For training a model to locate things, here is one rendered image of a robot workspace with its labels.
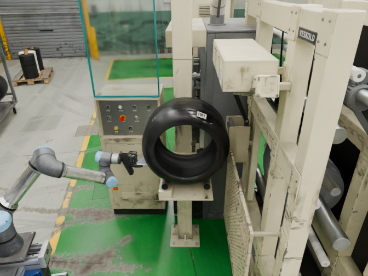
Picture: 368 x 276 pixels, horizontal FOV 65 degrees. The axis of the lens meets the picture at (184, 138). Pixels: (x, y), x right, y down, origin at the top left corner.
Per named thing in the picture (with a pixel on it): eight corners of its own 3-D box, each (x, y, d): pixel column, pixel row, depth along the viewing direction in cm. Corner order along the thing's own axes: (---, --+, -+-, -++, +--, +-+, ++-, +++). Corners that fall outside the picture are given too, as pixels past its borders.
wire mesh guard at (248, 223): (223, 214, 252) (228, 144, 220) (225, 214, 252) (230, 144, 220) (239, 318, 172) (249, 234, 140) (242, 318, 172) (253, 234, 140)
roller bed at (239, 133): (224, 149, 233) (226, 115, 219) (242, 149, 233) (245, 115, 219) (226, 162, 216) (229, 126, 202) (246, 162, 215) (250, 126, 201)
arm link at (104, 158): (97, 159, 198) (97, 148, 194) (114, 161, 198) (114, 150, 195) (94, 165, 191) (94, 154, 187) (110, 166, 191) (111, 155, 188)
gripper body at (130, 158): (136, 157, 188) (118, 155, 187) (136, 168, 192) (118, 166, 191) (138, 151, 194) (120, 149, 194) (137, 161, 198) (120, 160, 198)
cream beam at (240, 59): (211, 62, 187) (212, 39, 180) (250, 62, 186) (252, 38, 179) (220, 92, 133) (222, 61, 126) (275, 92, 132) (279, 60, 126)
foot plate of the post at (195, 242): (171, 225, 282) (171, 222, 280) (199, 225, 281) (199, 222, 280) (170, 247, 258) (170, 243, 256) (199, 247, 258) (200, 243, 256)
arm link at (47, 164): (41, 161, 154) (121, 177, 184) (39, 151, 162) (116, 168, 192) (33, 179, 156) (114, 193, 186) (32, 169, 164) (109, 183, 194)
